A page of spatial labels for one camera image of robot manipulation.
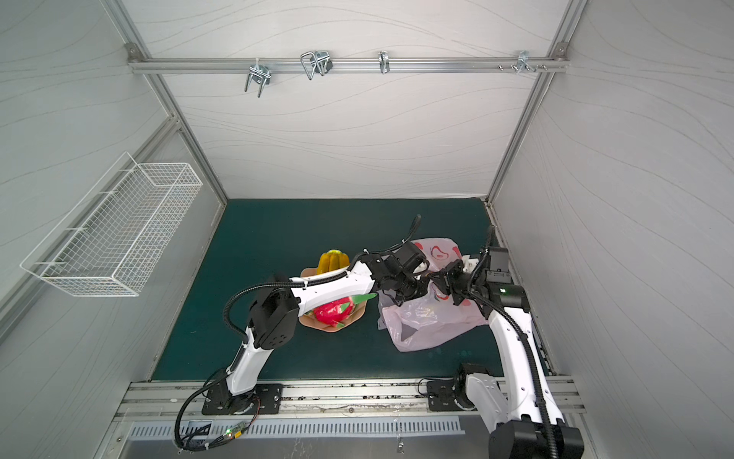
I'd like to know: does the pink dragon fruit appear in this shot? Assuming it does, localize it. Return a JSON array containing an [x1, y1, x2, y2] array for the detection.
[[313, 293, 377, 327]]

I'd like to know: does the left black cable bundle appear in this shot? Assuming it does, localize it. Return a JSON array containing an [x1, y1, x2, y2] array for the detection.
[[173, 369, 262, 452]]

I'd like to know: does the pink plastic bag peach print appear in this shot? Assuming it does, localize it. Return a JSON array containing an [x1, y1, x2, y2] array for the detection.
[[377, 237, 489, 353]]

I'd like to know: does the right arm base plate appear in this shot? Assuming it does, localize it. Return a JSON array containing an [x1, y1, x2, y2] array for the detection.
[[422, 380, 476, 412]]

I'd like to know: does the white wire basket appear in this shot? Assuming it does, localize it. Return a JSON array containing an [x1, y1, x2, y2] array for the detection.
[[20, 153, 203, 298]]

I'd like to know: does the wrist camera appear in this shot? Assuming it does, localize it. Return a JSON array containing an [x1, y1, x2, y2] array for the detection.
[[393, 242, 430, 275], [462, 247, 512, 284]]

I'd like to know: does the metal hook clamp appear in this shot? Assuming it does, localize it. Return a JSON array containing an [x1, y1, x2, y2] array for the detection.
[[299, 50, 334, 80], [244, 61, 271, 98]]

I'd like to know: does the white slotted cable duct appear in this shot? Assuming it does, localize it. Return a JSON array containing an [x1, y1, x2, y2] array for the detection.
[[128, 416, 466, 441]]

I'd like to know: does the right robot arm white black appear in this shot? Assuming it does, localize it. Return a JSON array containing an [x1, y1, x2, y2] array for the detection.
[[429, 260, 585, 458]]

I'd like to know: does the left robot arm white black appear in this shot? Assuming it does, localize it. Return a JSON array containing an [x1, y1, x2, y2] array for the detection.
[[223, 252, 429, 398]]

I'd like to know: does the small metal hook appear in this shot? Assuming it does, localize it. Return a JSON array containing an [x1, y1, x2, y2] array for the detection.
[[378, 51, 390, 75]]

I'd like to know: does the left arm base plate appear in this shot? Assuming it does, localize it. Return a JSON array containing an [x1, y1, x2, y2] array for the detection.
[[202, 382, 284, 416]]

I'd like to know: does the pink flower-shaped fruit plate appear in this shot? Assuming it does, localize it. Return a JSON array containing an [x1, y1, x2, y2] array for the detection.
[[298, 295, 372, 333]]

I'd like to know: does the metal hook clamp middle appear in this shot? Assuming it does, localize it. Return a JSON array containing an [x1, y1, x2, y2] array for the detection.
[[299, 50, 334, 80]]

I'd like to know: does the yellow banana bunch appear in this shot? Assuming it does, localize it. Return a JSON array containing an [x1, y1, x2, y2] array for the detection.
[[317, 250, 350, 275]]

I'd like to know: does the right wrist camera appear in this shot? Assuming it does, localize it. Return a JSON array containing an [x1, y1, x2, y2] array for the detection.
[[462, 247, 512, 284]]

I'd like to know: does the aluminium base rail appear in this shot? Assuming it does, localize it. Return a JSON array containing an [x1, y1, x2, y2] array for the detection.
[[114, 375, 587, 423]]

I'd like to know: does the metal hook clamp left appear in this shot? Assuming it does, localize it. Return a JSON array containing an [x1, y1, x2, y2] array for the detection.
[[244, 61, 271, 98]]

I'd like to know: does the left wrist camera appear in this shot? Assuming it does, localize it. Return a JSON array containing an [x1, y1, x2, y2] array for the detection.
[[393, 242, 430, 275]]

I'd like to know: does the metal bracket right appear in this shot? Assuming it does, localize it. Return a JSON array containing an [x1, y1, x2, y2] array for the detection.
[[497, 51, 549, 75]]

